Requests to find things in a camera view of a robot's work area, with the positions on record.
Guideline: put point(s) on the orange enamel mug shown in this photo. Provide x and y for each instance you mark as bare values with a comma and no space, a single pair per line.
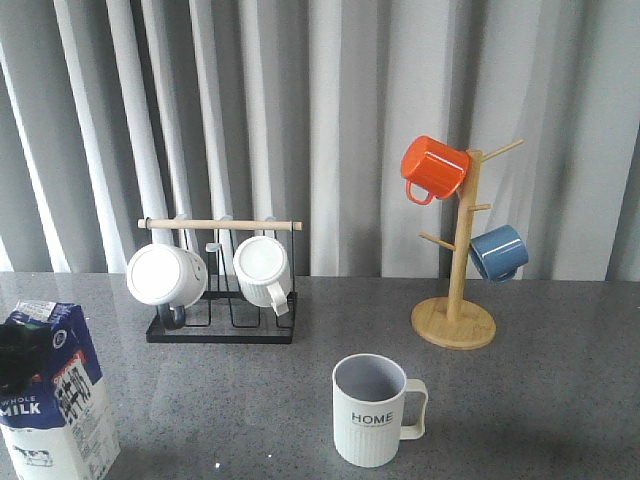
433,169

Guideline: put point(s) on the white HOME mug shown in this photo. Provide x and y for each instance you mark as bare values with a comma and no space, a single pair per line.
368,398

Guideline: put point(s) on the black wire mug rack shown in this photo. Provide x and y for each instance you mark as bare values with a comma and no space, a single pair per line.
223,315

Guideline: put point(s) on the white ribbed mug on rack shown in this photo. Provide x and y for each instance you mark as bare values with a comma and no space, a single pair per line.
263,272

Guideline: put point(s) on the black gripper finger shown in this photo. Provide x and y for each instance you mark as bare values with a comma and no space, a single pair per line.
24,350

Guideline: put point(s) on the grey curtain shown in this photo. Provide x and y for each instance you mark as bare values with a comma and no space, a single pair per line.
112,111

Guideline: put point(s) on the blue enamel mug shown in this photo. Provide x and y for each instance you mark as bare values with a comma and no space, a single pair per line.
498,254

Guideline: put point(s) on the blue white milk carton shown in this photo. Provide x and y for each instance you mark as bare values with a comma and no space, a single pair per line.
62,426

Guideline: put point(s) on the wooden mug tree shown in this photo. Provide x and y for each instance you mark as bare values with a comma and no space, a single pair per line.
453,322

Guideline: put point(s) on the white smiley mug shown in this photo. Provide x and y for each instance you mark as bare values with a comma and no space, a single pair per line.
168,277

